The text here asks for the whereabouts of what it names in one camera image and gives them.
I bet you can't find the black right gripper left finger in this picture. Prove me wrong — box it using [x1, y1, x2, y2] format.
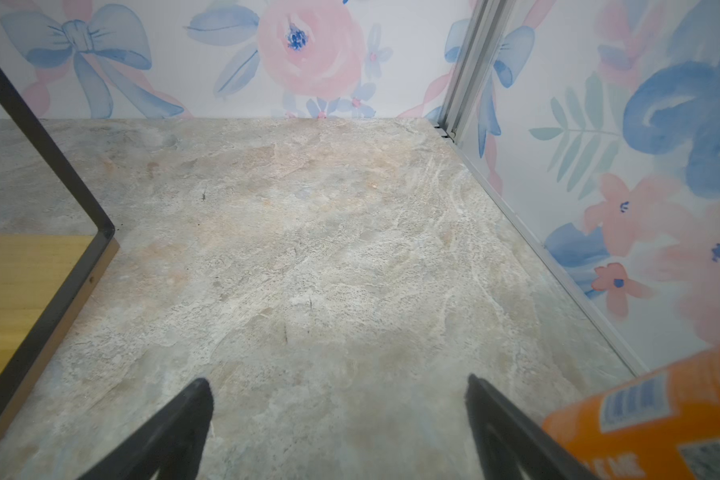
[81, 378, 214, 479]

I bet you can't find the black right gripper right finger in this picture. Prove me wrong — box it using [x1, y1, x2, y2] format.
[465, 374, 595, 480]

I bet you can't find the wooden shelf with black frame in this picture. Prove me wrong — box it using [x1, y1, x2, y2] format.
[0, 67, 118, 441]

